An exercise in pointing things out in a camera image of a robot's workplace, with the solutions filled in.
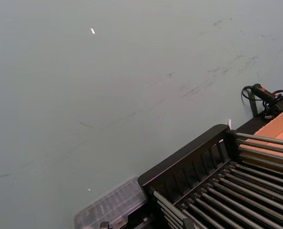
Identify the shallow brown cardboard tray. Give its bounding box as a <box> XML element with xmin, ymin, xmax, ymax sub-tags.
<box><xmin>243</xmin><ymin>104</ymin><xmax>283</xmax><ymax>167</ymax></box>

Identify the black rack with steel bars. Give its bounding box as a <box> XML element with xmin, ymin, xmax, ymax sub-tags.
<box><xmin>137</xmin><ymin>124</ymin><xmax>283</xmax><ymax>229</ymax></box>

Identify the clear plastic case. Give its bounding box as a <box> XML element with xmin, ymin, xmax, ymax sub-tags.
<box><xmin>73</xmin><ymin>176</ymin><xmax>148</xmax><ymax>229</ymax></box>

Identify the pale grey-blue wall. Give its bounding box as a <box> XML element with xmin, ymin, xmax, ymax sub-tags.
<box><xmin>0</xmin><ymin>0</ymin><xmax>283</xmax><ymax>229</ymax></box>

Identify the black corded tool red switch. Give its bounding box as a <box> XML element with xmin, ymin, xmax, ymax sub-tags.
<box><xmin>239</xmin><ymin>83</ymin><xmax>283</xmax><ymax>120</ymax></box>

